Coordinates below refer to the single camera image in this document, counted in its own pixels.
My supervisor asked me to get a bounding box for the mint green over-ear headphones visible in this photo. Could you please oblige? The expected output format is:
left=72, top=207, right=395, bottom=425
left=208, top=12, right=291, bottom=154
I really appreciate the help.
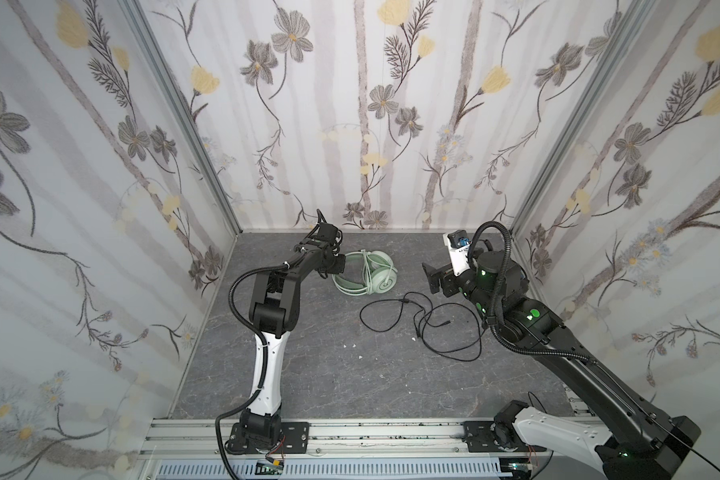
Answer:
left=332, top=250, right=398, bottom=297

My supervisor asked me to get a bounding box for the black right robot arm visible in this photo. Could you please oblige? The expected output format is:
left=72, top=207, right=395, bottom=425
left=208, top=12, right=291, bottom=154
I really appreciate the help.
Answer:
left=422, top=249, right=701, bottom=479

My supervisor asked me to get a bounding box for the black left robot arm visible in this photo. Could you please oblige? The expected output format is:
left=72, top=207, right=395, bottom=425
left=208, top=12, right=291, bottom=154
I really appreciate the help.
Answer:
left=228, top=222, right=346, bottom=450

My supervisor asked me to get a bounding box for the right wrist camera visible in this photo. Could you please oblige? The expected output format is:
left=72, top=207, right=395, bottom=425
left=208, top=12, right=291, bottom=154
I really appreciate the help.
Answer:
left=443, top=230, right=471, bottom=276

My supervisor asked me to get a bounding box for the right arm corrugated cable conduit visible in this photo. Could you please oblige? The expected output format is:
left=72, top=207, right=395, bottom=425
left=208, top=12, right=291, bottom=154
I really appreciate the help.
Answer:
left=466, top=220, right=592, bottom=364

